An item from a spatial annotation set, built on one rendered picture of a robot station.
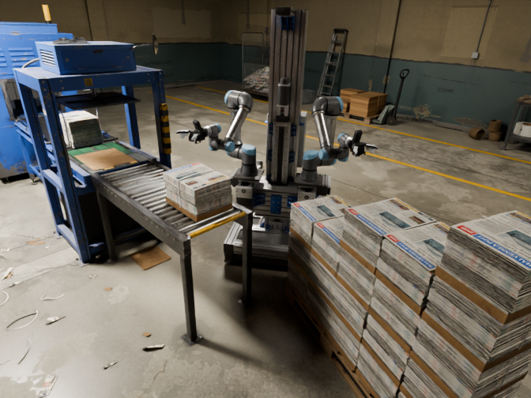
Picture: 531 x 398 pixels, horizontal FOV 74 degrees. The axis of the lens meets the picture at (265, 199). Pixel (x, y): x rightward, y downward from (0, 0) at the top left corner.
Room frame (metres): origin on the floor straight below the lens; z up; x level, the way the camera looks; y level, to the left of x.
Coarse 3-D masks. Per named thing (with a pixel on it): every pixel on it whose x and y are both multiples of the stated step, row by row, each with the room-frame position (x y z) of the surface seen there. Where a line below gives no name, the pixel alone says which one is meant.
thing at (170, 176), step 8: (176, 168) 2.24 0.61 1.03; (184, 168) 2.24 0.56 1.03; (192, 168) 2.24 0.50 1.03; (200, 168) 2.25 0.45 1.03; (208, 168) 2.26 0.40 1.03; (168, 176) 2.11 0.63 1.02; (176, 176) 2.10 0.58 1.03; (184, 176) 2.11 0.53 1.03; (168, 184) 2.13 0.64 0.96; (168, 192) 2.14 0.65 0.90; (176, 192) 2.06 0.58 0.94; (176, 200) 2.08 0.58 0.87
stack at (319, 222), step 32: (320, 224) 1.90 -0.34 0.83; (288, 288) 2.13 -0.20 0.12; (320, 288) 1.78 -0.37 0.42; (352, 288) 1.53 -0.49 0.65; (384, 288) 1.33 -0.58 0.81; (320, 320) 1.75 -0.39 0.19; (352, 320) 1.48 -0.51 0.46; (384, 320) 1.29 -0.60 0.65; (416, 320) 1.15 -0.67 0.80; (352, 352) 1.43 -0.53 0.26; (384, 352) 1.25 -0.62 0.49; (352, 384) 1.41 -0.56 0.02; (384, 384) 1.21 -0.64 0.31
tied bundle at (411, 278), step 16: (384, 240) 1.39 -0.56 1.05; (384, 256) 1.37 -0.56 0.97; (400, 256) 1.29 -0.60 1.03; (384, 272) 1.35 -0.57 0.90; (400, 272) 1.28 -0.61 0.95; (416, 272) 1.20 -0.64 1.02; (432, 272) 1.15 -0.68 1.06; (400, 288) 1.26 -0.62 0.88; (416, 288) 1.18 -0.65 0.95; (416, 304) 1.16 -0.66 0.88
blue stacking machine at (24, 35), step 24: (0, 24) 4.42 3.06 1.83; (24, 24) 4.59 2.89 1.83; (48, 24) 4.77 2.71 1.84; (0, 48) 4.29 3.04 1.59; (24, 48) 4.46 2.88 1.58; (0, 72) 4.25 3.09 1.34; (0, 96) 4.20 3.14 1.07; (0, 120) 4.15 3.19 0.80; (0, 144) 4.10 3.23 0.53; (0, 168) 4.05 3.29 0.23; (24, 168) 4.22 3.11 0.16
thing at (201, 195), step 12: (192, 180) 2.05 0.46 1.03; (204, 180) 2.05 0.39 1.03; (216, 180) 2.05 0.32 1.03; (228, 180) 2.09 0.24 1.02; (192, 192) 1.92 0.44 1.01; (204, 192) 1.96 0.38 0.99; (216, 192) 2.01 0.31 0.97; (228, 192) 2.08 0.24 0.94; (192, 204) 1.93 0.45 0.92; (204, 204) 1.95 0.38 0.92; (216, 204) 2.01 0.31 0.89; (228, 204) 2.09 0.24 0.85
